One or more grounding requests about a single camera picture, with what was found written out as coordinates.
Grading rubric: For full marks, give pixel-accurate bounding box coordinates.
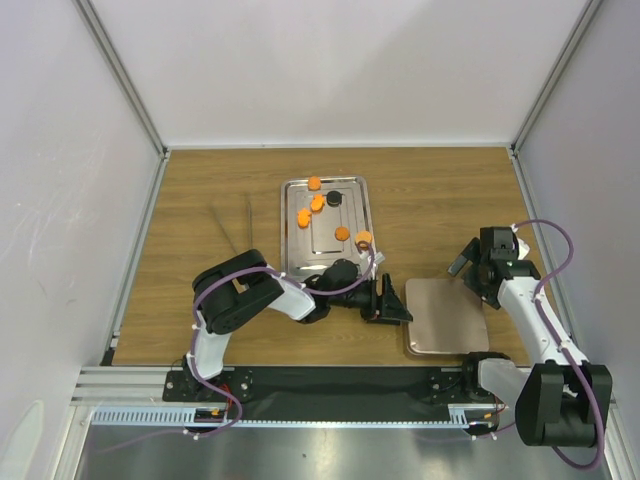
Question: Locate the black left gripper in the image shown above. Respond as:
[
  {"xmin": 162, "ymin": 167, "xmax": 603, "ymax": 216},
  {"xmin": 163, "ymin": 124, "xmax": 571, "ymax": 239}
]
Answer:
[{"xmin": 328, "ymin": 273, "xmax": 412, "ymax": 326}]

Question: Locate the rose gold tin lid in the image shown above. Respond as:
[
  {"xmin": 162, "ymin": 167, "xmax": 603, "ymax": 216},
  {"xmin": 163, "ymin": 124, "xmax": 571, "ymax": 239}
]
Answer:
[{"xmin": 405, "ymin": 278, "xmax": 490, "ymax": 355}]

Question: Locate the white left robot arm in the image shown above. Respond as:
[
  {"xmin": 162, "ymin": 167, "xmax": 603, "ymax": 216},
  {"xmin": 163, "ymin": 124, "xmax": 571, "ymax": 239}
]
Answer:
[{"xmin": 183, "ymin": 241, "xmax": 413, "ymax": 400}]

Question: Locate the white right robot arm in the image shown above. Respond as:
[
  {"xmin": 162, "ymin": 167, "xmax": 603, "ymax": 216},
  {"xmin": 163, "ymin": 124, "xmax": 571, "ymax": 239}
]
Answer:
[{"xmin": 449, "ymin": 225, "xmax": 613, "ymax": 448}]

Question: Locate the orange round cookie lower right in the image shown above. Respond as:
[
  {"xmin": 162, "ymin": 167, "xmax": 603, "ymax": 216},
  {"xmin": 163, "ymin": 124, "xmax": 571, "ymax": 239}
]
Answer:
[{"xmin": 354, "ymin": 230, "xmax": 373, "ymax": 249}]

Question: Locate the orange round cookie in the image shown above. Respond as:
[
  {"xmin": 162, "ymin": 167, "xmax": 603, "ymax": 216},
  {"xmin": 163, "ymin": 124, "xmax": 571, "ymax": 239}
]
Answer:
[
  {"xmin": 307, "ymin": 176, "xmax": 322, "ymax": 191},
  {"xmin": 354, "ymin": 230, "xmax": 373, "ymax": 249}
]

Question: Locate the orange cookie under green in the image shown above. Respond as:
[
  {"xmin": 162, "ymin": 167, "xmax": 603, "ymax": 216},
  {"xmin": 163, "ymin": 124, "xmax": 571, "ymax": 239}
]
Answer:
[{"xmin": 335, "ymin": 226, "xmax": 350, "ymax": 242}]

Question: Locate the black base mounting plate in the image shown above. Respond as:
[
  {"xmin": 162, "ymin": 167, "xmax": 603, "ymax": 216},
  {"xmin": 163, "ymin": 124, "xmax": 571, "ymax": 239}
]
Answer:
[{"xmin": 163, "ymin": 365, "xmax": 501, "ymax": 416}]

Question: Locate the silver steel tray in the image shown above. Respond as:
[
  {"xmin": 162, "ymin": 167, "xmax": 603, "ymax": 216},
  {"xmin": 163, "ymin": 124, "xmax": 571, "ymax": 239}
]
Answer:
[{"xmin": 280, "ymin": 175, "xmax": 373, "ymax": 281}]

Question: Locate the black sandwich cookie on tray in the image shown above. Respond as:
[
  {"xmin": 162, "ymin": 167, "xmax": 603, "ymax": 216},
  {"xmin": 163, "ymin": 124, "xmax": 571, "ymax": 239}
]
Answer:
[{"xmin": 326, "ymin": 190, "xmax": 343, "ymax": 207}]

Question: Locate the orange bear cookie lower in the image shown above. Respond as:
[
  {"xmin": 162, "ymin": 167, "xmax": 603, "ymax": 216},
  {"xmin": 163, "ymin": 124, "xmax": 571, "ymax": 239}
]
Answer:
[{"xmin": 297, "ymin": 208, "xmax": 312, "ymax": 229}]

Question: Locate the orange bear cookie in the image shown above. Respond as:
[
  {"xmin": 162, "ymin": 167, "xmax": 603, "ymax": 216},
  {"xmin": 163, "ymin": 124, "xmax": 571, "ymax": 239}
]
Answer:
[
  {"xmin": 297, "ymin": 208, "xmax": 312, "ymax": 229},
  {"xmin": 310, "ymin": 194, "xmax": 325, "ymax": 213}
]

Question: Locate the orange bear cookie upper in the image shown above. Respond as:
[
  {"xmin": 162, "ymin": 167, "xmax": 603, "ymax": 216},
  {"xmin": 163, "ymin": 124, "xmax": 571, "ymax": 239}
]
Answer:
[{"xmin": 310, "ymin": 194, "xmax": 325, "ymax": 213}]

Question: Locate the orange round cookie top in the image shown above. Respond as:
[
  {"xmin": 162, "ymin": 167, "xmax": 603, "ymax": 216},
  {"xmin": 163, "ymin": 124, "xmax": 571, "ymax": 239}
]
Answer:
[{"xmin": 307, "ymin": 176, "xmax": 322, "ymax": 191}]

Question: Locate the white slotted cable duct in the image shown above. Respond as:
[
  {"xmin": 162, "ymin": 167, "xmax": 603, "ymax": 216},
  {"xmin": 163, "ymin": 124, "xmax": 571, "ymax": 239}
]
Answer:
[{"xmin": 91, "ymin": 406, "xmax": 497, "ymax": 430}]

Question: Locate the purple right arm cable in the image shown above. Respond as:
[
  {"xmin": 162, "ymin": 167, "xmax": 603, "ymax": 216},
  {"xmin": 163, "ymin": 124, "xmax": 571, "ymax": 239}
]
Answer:
[{"xmin": 512, "ymin": 218, "xmax": 606, "ymax": 472}]

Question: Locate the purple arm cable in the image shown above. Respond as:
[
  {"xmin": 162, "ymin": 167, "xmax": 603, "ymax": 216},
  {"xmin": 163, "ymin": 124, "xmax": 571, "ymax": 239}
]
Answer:
[
  {"xmin": 192, "ymin": 239, "xmax": 379, "ymax": 436},
  {"xmin": 512, "ymin": 218, "xmax": 606, "ymax": 472}
]

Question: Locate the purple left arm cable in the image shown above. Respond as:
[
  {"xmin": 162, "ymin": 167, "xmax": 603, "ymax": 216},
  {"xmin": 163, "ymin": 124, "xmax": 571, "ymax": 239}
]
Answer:
[{"xmin": 192, "ymin": 239, "xmax": 379, "ymax": 436}]

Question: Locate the aluminium frame rail front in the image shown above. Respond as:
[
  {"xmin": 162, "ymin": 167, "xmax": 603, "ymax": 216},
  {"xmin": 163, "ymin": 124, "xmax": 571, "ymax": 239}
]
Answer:
[{"xmin": 71, "ymin": 366, "xmax": 170, "ymax": 406}]

